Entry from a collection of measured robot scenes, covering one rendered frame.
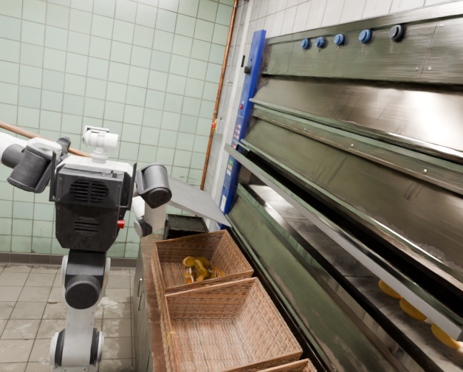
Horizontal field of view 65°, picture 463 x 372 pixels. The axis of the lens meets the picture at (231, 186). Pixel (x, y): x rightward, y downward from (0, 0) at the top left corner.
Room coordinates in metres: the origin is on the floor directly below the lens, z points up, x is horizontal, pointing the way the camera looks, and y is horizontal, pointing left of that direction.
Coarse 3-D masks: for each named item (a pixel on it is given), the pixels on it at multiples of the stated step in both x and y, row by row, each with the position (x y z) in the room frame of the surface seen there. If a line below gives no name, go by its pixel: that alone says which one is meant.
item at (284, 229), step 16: (272, 224) 1.77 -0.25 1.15; (288, 224) 1.72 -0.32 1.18; (288, 240) 1.59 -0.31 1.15; (304, 240) 1.55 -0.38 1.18; (304, 256) 1.43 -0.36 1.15; (320, 256) 1.40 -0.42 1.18; (320, 272) 1.30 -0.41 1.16; (336, 272) 1.28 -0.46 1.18; (336, 288) 1.20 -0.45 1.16; (352, 288) 1.18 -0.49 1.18; (352, 304) 1.10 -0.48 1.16; (368, 304) 1.09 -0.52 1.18; (368, 320) 1.02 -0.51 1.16; (384, 320) 1.01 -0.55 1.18; (384, 336) 0.95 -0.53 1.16; (400, 336) 0.94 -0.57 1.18; (400, 352) 0.89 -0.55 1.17; (416, 352) 0.88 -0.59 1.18; (416, 368) 0.83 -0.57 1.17; (432, 368) 0.82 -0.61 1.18
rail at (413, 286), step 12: (228, 144) 2.27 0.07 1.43; (240, 156) 2.00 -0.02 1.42; (276, 180) 1.52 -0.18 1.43; (288, 192) 1.39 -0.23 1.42; (324, 216) 1.13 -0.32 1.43; (336, 228) 1.06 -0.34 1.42; (348, 240) 0.99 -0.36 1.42; (372, 252) 0.90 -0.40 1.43; (384, 264) 0.85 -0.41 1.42; (396, 276) 0.80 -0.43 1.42; (408, 276) 0.79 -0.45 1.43; (408, 288) 0.76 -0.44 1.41; (420, 288) 0.74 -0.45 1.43; (432, 300) 0.70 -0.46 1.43; (444, 312) 0.67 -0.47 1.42; (456, 312) 0.66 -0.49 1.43; (456, 324) 0.64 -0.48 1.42
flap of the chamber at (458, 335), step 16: (240, 160) 1.98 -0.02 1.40; (256, 160) 2.13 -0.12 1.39; (304, 192) 1.60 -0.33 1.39; (304, 208) 1.25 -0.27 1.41; (320, 208) 1.35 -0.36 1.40; (320, 224) 1.13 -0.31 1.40; (352, 224) 1.26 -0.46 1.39; (336, 240) 1.04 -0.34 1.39; (368, 240) 1.11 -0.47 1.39; (384, 256) 0.97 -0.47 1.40; (400, 256) 1.04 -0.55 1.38; (384, 272) 0.84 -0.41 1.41; (416, 272) 0.92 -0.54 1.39; (400, 288) 0.78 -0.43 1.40; (432, 288) 0.83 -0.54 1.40; (416, 304) 0.73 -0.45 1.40; (448, 304) 0.75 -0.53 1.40; (432, 320) 0.68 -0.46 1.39; (448, 320) 0.66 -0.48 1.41
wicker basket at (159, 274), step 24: (168, 240) 2.18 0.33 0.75; (192, 240) 2.24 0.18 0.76; (216, 240) 2.29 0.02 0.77; (168, 264) 2.16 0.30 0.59; (216, 264) 2.19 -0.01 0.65; (240, 264) 1.94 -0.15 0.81; (168, 288) 1.65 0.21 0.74; (192, 288) 1.70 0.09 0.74; (192, 312) 1.71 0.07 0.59; (216, 312) 1.75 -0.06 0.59
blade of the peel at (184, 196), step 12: (168, 180) 2.12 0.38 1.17; (180, 180) 2.20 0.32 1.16; (180, 192) 1.97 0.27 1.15; (192, 192) 2.09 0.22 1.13; (204, 192) 2.24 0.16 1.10; (168, 204) 1.64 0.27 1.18; (180, 204) 1.66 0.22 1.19; (192, 204) 1.82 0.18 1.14; (204, 204) 1.93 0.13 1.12; (204, 216) 1.70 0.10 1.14; (216, 216) 1.81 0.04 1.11
